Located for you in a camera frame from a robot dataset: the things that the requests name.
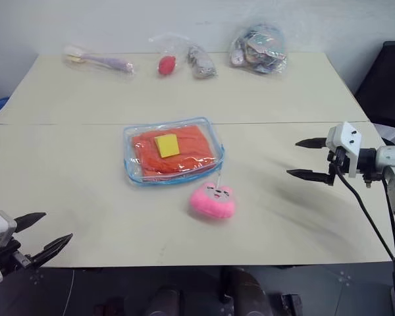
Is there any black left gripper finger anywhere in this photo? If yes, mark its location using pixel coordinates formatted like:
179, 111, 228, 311
30, 232, 74, 269
13, 212, 47, 235

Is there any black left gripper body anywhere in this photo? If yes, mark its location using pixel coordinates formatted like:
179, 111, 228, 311
0, 238, 38, 278

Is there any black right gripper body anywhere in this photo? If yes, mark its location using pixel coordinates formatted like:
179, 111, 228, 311
327, 147, 350, 178

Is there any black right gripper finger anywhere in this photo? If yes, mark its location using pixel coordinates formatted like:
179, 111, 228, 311
286, 169, 336, 187
295, 137, 329, 149

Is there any plastic bag of holographic stickers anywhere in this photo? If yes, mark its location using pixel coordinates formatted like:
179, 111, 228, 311
228, 20, 289, 76

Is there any clear pouch with orange cloth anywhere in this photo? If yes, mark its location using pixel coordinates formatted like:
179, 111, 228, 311
122, 116, 227, 190

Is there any grey glittery pouch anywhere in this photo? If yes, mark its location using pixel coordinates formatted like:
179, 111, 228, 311
186, 45, 219, 80

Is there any yellow square patch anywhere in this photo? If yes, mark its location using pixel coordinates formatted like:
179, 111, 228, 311
153, 133, 181, 159

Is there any red ball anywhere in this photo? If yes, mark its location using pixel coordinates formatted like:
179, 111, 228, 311
157, 55, 179, 77

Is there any purple toothbrush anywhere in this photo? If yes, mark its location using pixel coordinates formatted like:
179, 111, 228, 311
64, 45, 134, 74

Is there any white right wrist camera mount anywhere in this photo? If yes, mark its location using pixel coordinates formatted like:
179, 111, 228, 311
327, 121, 363, 179

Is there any thin white wire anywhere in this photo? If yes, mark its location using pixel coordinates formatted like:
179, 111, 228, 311
65, 269, 76, 316

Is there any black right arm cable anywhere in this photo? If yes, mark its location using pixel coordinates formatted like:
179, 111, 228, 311
335, 166, 395, 261

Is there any pink plush keychain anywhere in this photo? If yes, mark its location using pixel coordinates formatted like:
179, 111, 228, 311
188, 171, 237, 221

